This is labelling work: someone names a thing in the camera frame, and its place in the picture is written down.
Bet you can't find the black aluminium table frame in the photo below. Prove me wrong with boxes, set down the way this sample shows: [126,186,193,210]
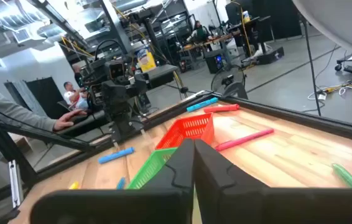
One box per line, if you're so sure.
[0,90,352,224]

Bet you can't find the light blue marker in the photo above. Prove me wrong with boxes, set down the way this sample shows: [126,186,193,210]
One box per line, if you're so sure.
[185,96,220,113]
[97,146,136,165]

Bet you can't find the red plastic basket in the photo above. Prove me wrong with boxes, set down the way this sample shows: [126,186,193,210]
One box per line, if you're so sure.
[155,112,215,151]

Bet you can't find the red marker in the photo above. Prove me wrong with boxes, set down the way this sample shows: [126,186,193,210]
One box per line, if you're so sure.
[203,103,241,114]

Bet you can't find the person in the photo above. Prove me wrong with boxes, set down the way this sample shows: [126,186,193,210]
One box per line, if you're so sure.
[72,63,85,88]
[63,81,89,110]
[187,20,213,43]
[0,76,88,200]

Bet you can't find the person's hand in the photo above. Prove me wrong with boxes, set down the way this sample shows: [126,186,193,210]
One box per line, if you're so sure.
[53,108,88,131]

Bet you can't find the white cable bundle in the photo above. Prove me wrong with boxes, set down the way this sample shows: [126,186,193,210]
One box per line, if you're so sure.
[307,77,352,102]

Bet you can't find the pink marker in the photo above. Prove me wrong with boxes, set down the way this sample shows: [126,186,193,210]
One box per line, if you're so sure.
[215,128,275,152]

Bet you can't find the black computer tower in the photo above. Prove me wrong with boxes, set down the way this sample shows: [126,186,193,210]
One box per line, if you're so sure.
[205,49,226,75]

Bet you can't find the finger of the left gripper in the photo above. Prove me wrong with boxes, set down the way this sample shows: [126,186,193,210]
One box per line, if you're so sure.
[110,108,124,140]
[122,107,137,139]

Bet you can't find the black partition panel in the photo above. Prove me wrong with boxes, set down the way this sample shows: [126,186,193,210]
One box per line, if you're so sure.
[4,77,68,119]

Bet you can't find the yellow and blue package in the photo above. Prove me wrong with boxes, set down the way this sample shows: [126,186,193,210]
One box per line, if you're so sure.
[135,47,157,73]

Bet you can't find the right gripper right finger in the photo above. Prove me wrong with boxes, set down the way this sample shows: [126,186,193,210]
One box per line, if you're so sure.
[193,139,352,224]

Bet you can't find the black floor case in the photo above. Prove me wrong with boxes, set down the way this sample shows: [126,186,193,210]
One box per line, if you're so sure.
[256,46,285,65]

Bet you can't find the black floor fan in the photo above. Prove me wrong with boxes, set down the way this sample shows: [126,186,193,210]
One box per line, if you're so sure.
[210,65,249,100]

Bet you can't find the wooden workbench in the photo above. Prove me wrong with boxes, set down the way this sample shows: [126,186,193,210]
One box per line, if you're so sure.
[178,30,236,63]

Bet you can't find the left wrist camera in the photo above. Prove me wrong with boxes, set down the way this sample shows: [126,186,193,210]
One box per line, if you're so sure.
[103,59,126,81]

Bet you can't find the green marker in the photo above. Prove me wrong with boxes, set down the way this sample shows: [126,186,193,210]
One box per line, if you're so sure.
[331,162,352,190]

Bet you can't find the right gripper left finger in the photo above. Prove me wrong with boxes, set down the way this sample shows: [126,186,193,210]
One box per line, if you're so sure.
[29,138,195,224]

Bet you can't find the green plastic basket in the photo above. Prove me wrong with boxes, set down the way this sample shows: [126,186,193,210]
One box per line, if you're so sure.
[126,147,178,190]

